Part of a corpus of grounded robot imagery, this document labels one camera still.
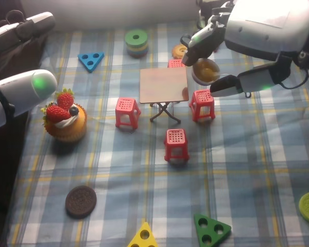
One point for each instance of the brown chocolate sandwich cookie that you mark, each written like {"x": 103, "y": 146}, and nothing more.
{"x": 81, "y": 202}

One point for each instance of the red stool front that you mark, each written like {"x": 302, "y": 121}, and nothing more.
{"x": 176, "y": 144}

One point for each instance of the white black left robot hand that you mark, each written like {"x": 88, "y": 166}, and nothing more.
{"x": 28, "y": 27}

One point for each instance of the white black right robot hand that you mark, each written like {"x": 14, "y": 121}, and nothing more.
{"x": 267, "y": 28}

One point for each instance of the blue triangle block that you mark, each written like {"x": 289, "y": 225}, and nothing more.
{"x": 90, "y": 60}

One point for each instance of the blue plaid tablecloth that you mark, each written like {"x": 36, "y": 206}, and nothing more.
{"x": 247, "y": 154}

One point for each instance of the red stool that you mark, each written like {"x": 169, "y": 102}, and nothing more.
{"x": 202, "y": 104}
{"x": 175, "y": 63}
{"x": 127, "y": 112}
{"x": 176, "y": 144}

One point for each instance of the tan round biscuit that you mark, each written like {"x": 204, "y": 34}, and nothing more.
{"x": 179, "y": 51}

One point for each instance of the toy strawberry cupcake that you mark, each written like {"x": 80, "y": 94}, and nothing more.
{"x": 65, "y": 121}

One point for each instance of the yellow triangle block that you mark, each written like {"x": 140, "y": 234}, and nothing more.
{"x": 143, "y": 238}

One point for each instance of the small folding table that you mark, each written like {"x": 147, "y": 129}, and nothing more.
{"x": 163, "y": 85}

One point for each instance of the green triangle block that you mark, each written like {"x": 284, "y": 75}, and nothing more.
{"x": 209, "y": 230}

